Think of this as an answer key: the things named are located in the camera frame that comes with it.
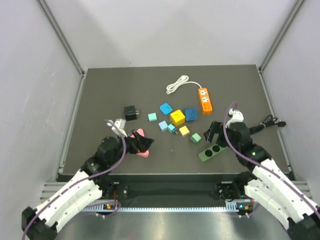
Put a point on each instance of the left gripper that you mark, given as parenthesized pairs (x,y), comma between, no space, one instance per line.
(139,143)

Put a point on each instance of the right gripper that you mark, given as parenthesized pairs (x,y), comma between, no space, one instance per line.
(217,127)

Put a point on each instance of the pink triangular socket adapter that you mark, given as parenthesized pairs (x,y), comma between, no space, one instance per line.
(142,150)

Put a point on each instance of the mint green charger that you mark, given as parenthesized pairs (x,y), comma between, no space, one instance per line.
(195,138)

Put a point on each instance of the green power strip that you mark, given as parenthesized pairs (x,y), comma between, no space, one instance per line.
(211,152)

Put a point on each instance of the yellow plug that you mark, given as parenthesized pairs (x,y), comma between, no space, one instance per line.
(184,131)

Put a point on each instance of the light blue plug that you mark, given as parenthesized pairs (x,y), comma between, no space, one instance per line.
(163,125)

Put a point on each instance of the teal charger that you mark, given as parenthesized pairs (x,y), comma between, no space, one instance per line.
(152,117)

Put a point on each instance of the blue cube plug adapter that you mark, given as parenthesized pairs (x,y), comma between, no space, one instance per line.
(191,114)

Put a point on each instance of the teal plug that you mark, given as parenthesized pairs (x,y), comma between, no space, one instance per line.
(172,129)

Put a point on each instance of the black socket block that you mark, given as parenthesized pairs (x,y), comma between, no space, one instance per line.
(130,113)

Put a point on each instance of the orange power strip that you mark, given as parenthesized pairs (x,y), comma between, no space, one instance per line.
(205,101)

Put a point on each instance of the yellow cube plug adapter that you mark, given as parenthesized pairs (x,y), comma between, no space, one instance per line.
(177,118)

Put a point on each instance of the blue rounded plug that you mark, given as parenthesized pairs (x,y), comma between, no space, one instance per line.
(166,109)

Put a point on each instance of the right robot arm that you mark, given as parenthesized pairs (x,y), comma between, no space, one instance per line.
(266,183)

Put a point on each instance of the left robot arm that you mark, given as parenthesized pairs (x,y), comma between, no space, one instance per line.
(90,183)

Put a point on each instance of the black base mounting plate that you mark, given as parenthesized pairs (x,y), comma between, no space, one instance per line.
(212,190)

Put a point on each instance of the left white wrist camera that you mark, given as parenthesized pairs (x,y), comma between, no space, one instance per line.
(117,126)

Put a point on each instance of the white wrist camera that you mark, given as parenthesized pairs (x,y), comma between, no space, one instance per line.
(117,126)
(235,117)

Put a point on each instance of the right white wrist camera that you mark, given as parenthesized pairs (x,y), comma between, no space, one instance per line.
(235,117)

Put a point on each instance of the white slotted cable duct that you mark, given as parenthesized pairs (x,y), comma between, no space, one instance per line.
(227,207)

